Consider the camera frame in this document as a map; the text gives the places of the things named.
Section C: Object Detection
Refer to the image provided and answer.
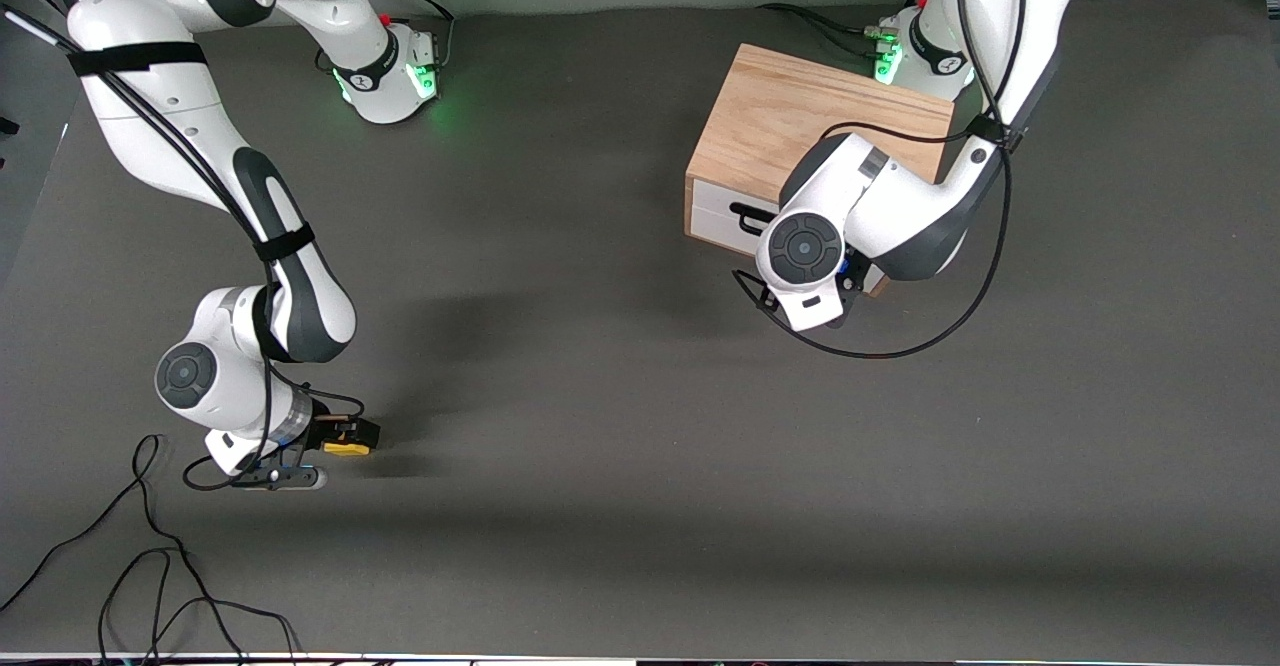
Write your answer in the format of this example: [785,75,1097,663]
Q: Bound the white-fronted wooden drawer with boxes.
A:
[690,178,887,296]

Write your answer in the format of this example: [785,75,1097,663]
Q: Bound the light wooden cabinet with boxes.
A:
[684,43,956,297]

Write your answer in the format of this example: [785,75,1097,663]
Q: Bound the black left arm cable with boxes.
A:
[733,0,1028,361]

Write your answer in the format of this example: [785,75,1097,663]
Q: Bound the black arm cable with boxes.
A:
[733,0,1028,361]
[0,6,367,493]

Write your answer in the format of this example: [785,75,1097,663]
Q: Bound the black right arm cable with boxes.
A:
[0,6,367,493]

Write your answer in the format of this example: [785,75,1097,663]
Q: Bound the thin black loose cable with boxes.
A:
[0,434,301,666]

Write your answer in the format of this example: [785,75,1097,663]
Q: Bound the black left base cables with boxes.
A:
[757,1,898,59]

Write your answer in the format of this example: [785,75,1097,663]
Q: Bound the black right base cable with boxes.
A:
[380,0,457,72]

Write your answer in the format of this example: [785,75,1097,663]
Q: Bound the aluminium frame rail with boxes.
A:
[0,0,73,49]

